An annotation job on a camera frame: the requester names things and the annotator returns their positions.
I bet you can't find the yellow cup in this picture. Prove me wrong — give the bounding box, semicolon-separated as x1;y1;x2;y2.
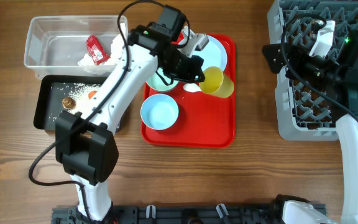
199;67;234;98

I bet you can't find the green bowl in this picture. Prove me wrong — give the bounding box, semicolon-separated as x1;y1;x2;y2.
146;68;178;93

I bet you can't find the light blue bowl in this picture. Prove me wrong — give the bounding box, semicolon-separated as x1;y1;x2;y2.
140;93;179;131

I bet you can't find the white tissue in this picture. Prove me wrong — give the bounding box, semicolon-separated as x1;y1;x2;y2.
77;34;124;66

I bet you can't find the red snack wrapper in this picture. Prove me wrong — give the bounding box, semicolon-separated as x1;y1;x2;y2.
86;35;110;65

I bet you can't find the orange carrot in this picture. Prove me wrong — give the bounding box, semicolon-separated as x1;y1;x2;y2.
88;90;97;99

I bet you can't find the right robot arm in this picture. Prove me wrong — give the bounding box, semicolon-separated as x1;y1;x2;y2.
262;31;358;223

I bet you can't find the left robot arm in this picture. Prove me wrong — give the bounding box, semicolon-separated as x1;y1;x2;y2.
55;24;208;223

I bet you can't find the grey dishwasher rack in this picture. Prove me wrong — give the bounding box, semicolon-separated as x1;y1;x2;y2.
267;0;358;141

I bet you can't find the black waste tray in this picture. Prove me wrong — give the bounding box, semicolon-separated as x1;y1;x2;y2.
34;75;106;132

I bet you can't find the white plastic spoon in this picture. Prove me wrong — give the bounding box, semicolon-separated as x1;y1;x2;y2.
183;83;201;93

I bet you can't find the light blue plate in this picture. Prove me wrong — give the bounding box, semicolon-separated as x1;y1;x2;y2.
193;35;227;71

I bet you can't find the red plastic tray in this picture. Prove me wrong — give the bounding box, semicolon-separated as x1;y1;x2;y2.
141;31;237;149

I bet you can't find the white rice pile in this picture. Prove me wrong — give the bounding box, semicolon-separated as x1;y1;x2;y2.
50;82;99;122

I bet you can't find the brown food scrap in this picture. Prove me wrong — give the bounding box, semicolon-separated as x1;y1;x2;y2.
62;96;76;110

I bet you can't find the clear plastic bin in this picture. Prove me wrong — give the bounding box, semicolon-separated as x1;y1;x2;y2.
24;16;128;80

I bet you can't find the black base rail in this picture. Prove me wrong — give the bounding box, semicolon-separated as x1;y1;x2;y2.
50;203;329;224

